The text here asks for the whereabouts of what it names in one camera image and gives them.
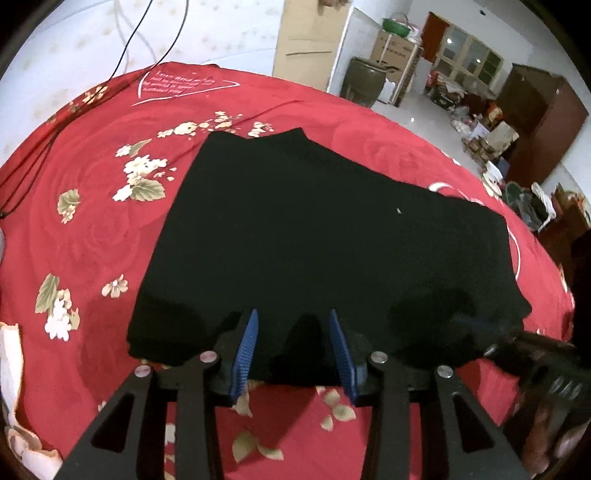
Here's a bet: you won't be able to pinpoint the brown wooden wardrobe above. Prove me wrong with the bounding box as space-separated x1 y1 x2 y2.
496 65 589 188

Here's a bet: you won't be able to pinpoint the glass-door cabinet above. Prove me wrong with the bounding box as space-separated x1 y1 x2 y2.
434 23 504 88

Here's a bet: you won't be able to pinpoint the red floral blanket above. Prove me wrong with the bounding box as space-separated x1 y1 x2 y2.
0 62 575 480

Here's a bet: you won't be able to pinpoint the white floral cloth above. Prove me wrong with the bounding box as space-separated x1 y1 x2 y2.
0 323 63 480

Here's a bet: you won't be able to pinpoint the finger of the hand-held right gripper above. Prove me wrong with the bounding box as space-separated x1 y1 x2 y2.
455 314 522 348

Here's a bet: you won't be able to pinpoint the person's right hand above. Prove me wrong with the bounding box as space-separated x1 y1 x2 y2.
522 397 591 477

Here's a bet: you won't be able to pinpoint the white round object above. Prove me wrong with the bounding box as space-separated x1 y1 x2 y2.
531 182 559 222

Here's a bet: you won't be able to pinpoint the green basin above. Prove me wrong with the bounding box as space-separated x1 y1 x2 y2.
381 14 414 38

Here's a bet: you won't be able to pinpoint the black cable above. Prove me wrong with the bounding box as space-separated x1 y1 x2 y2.
0 0 189 217
106 0 155 84

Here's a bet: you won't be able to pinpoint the dark red door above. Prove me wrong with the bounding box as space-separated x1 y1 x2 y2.
422 11 448 63

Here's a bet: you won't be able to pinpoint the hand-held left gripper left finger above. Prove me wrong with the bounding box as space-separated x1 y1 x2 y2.
55 308 259 480

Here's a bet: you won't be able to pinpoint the large cardboard box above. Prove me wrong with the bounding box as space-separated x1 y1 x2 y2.
369 30 423 104

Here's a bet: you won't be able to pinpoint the pile of household clutter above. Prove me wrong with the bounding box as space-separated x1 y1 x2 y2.
427 69 513 185

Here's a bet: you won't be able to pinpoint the green electric fan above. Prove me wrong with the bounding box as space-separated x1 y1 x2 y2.
504 182 546 232

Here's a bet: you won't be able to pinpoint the black pants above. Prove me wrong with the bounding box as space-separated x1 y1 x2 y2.
126 128 532 387

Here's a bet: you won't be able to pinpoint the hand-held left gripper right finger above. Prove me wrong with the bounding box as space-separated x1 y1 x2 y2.
325 309 532 480

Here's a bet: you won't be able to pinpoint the cardboard panel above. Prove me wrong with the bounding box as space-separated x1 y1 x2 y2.
272 0 354 93

